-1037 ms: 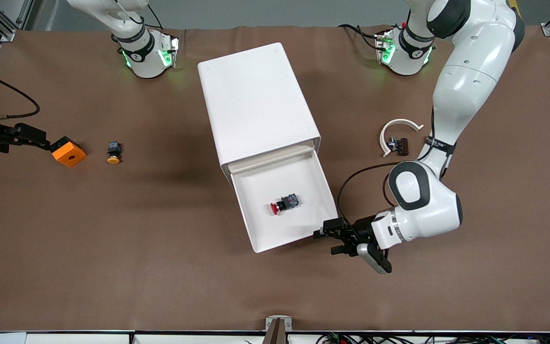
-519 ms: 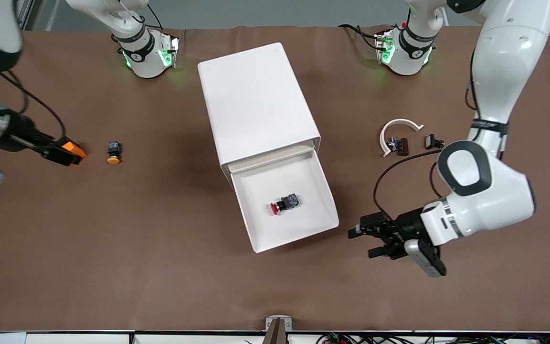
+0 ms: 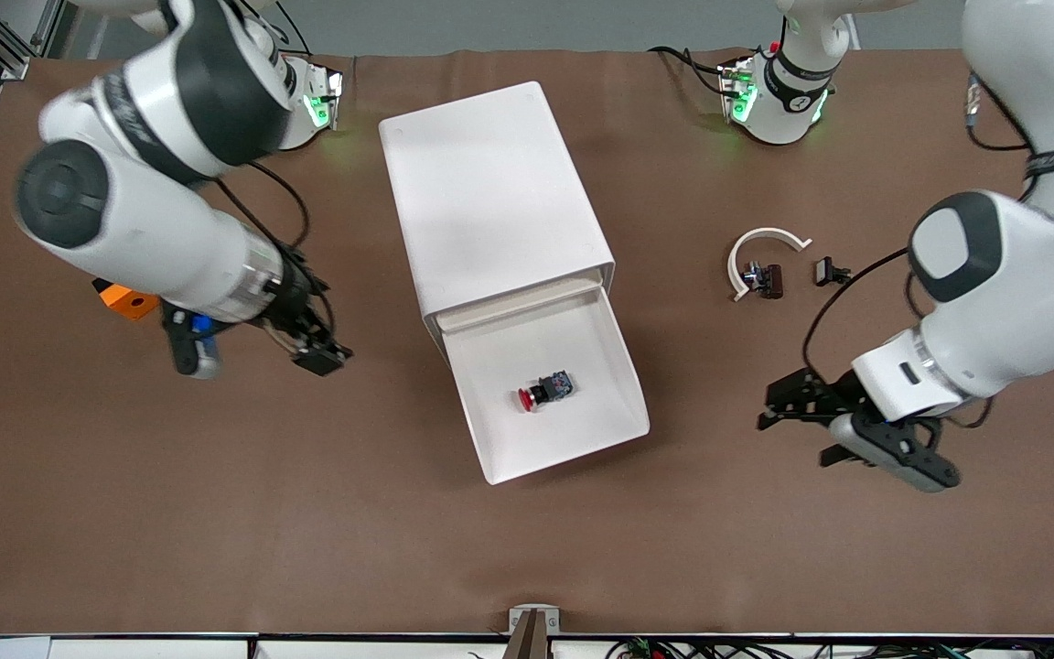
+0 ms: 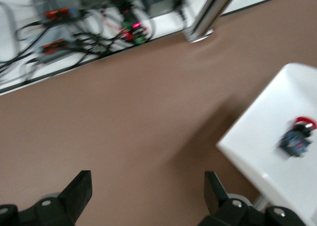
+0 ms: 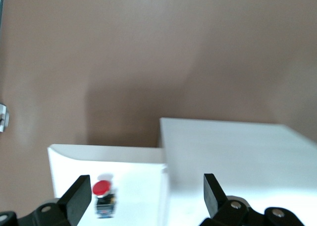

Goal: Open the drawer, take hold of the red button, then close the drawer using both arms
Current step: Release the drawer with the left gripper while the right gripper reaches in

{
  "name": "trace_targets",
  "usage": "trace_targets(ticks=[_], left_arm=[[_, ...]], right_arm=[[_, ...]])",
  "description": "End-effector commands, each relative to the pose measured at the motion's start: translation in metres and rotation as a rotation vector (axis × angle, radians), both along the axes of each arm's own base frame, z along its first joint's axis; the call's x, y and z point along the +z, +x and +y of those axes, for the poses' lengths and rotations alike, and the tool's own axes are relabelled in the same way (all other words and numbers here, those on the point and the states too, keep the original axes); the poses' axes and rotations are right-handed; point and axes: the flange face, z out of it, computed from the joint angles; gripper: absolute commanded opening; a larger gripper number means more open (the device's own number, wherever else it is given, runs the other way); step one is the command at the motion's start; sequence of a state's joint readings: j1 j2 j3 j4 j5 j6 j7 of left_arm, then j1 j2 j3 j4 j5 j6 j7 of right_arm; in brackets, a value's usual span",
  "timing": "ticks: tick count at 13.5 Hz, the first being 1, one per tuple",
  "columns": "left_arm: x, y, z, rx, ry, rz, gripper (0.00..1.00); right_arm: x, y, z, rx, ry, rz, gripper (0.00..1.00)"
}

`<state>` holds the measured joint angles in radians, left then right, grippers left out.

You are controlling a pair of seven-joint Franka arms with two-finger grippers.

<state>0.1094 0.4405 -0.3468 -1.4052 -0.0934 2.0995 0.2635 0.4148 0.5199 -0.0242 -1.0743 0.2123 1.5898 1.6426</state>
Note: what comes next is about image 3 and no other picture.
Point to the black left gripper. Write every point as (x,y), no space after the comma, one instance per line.
(822,394)

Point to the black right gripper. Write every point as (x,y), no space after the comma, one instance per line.
(293,308)

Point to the red push button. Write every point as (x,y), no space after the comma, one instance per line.
(550,389)

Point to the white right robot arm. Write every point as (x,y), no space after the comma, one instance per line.
(152,220)

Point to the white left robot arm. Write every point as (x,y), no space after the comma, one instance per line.
(1021,302)

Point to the orange black button box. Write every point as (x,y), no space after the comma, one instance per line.
(129,302)

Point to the small brown black component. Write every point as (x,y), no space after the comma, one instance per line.
(769,281)

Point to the small black clip component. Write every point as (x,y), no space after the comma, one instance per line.
(825,271)

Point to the white curved plastic piece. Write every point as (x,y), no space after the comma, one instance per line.
(769,232)

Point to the brown table mat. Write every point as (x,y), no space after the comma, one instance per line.
(307,531)

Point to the grey metal post bracket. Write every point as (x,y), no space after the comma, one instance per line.
(518,621)

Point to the aluminium camera post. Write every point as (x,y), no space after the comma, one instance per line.
(529,641)

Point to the aluminium frame profile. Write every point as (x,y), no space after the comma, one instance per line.
(15,66)

